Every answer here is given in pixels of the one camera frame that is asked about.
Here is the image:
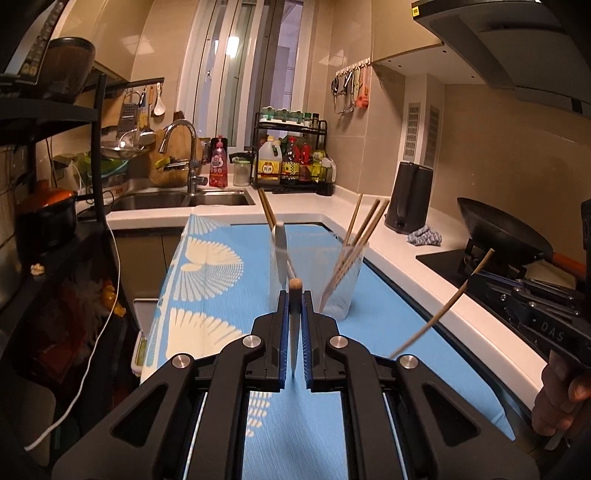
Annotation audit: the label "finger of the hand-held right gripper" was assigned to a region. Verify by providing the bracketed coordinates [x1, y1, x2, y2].
[467, 276, 575, 325]
[477, 270, 580, 308]

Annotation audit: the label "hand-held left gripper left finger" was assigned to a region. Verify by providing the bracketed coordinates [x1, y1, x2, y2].
[51, 292, 291, 480]

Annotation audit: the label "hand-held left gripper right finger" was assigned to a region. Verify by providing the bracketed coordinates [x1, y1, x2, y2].
[302, 292, 541, 480]

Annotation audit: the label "clear plastic utensil holder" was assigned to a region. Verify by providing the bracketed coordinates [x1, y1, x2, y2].
[268, 240, 368, 320]

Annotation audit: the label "grey handled fork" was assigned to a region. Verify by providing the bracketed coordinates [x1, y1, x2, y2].
[274, 220, 291, 289]

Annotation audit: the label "person's right hand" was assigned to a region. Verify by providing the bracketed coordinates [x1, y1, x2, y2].
[531, 353, 591, 435]

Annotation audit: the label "black wok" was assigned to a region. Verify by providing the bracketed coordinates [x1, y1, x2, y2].
[457, 197, 588, 278]

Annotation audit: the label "black gas stove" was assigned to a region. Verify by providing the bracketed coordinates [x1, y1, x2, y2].
[416, 237, 591, 315]

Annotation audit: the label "blue grey dish cloth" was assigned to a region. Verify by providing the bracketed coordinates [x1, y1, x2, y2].
[406, 225, 443, 247]

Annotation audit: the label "blue patterned table mat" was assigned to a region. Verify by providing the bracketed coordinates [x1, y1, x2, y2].
[139, 215, 518, 480]

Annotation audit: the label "black countertop appliance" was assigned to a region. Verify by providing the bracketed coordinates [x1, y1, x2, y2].
[384, 161, 435, 235]

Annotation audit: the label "beige base cabinet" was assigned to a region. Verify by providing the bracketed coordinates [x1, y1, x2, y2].
[113, 228, 185, 301]

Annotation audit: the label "white top oil dispenser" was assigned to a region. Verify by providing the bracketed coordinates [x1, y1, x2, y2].
[318, 157, 338, 197]

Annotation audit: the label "dark sauce bottle red cap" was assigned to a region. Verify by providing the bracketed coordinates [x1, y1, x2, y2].
[281, 136, 301, 185]

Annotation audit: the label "yellow plastic toy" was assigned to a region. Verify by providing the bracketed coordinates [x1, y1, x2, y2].
[102, 284, 127, 317]

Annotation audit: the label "cooking oil jug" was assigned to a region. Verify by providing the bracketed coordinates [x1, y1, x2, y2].
[256, 141, 283, 185]

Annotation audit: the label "red label sauce bottle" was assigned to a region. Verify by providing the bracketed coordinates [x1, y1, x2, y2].
[300, 143, 315, 181]

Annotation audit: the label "red dish soap pouch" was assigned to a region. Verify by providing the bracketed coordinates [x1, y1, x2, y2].
[209, 136, 230, 188]

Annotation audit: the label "stainless steel sink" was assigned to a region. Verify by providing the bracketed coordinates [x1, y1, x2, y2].
[111, 190, 256, 212]

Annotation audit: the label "round wooden cutting board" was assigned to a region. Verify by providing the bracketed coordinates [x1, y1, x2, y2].
[148, 129, 204, 188]

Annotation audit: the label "chrome kitchen faucet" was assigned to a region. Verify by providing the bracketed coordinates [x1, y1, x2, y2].
[159, 120, 209, 195]

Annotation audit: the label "black spice rack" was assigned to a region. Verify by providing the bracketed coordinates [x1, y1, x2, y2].
[252, 113, 329, 195]

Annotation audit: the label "red bag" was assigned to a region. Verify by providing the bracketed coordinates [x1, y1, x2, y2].
[39, 281, 125, 384]

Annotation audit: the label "row of spice jars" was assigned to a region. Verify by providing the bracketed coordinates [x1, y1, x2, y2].
[259, 107, 320, 129]

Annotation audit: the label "grey range hood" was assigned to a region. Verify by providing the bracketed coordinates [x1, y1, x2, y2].
[411, 0, 591, 114]

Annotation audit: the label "green plastic basin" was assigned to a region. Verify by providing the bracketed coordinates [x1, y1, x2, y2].
[76, 152, 130, 176]

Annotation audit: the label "stainless steel bowl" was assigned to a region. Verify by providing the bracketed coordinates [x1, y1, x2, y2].
[99, 136, 155, 160]

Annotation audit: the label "black shelf rack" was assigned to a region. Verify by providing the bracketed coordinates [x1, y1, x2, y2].
[0, 74, 166, 416]

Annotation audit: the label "black pot with orange lid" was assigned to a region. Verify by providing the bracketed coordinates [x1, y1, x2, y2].
[14, 180, 79, 252]

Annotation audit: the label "white framed window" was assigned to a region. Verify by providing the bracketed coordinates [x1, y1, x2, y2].
[178, 0, 333, 153]

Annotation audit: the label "dark glass bowl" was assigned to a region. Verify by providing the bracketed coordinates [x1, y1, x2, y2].
[39, 37, 97, 104]

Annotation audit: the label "black microwave oven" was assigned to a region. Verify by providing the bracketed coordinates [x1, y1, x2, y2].
[0, 0, 70, 86]

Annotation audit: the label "wall vent grille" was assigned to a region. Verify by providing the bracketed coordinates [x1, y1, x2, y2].
[427, 105, 440, 167]
[404, 102, 423, 160]

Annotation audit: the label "white cable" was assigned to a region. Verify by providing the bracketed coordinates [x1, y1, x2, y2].
[23, 161, 122, 452]

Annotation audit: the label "orange handled kitchen tool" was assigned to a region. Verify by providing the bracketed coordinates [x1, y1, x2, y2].
[355, 65, 370, 108]

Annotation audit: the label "hanging utensils on wall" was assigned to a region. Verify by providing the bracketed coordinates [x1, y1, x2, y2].
[330, 74, 355, 115]

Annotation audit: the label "white wall hook rail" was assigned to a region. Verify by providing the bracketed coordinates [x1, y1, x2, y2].
[335, 58, 372, 77]

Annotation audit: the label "beige wall cabinet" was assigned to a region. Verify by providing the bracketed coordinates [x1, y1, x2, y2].
[372, 0, 446, 63]
[90, 0, 192, 84]

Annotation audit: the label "white wall socket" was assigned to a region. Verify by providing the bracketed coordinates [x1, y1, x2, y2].
[52, 154, 80, 181]

